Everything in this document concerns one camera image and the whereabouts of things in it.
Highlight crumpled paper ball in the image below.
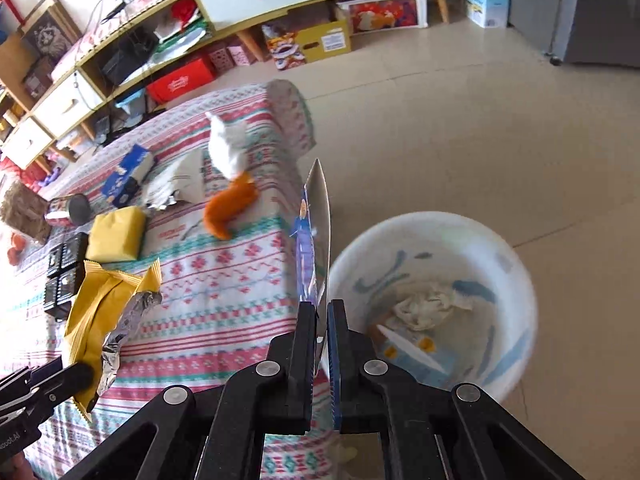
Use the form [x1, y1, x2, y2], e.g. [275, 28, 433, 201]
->
[391, 282, 474, 332]

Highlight orange and white plush toy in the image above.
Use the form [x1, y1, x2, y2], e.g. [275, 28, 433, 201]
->
[202, 171, 261, 241]

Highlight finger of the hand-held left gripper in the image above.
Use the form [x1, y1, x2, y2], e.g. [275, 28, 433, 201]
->
[0, 360, 98, 411]

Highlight yellow cardboard box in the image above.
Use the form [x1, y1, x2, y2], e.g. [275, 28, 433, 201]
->
[262, 19, 354, 72]

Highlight pink lattice boxes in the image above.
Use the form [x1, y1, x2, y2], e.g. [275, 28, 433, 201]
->
[207, 42, 252, 74]

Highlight blue silver foil wrapper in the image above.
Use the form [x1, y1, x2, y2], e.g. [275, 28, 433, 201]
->
[291, 158, 332, 411]

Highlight clear jar of brown sticks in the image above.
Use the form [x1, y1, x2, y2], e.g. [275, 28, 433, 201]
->
[0, 180, 52, 246]

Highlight framed picture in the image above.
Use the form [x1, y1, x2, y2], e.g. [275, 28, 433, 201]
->
[20, 0, 84, 64]

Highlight black electronic device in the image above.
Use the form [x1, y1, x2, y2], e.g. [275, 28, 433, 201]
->
[100, 35, 159, 86]

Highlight white silver torn wrapper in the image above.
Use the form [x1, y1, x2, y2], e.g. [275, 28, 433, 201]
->
[142, 152, 207, 219]

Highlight red gift box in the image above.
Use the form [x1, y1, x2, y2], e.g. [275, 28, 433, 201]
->
[146, 57, 219, 106]

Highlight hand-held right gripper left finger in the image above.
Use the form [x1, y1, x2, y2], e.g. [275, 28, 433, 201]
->
[60, 301, 321, 480]

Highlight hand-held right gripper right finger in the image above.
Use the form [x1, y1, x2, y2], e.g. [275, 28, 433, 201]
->
[327, 299, 587, 480]

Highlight blue cardboard box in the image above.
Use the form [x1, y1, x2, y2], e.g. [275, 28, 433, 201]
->
[102, 144, 155, 209]

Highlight plastic storage drawer red print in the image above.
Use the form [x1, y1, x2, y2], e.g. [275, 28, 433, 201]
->
[336, 0, 430, 36]

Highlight printed red green tablecloth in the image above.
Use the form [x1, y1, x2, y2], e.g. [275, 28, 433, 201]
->
[0, 80, 346, 480]

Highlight red tin can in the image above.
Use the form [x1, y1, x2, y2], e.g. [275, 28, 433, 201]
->
[45, 194, 93, 226]

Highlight white tissue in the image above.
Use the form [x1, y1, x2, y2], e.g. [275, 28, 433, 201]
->
[205, 111, 250, 180]

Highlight yellow snack packet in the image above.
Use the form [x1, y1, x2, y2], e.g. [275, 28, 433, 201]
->
[64, 258, 163, 414]

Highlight green white paper bags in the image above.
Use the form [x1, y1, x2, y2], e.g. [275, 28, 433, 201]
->
[152, 20, 212, 57]

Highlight grey steel refrigerator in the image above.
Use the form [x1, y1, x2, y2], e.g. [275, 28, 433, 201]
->
[497, 0, 640, 67]

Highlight white blue appliance box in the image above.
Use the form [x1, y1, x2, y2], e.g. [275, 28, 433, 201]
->
[457, 0, 511, 29]

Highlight white plastic basin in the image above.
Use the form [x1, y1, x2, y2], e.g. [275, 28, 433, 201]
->
[320, 211, 539, 407]

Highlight long white wooden cabinet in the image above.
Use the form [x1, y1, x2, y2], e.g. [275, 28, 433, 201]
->
[0, 0, 476, 172]

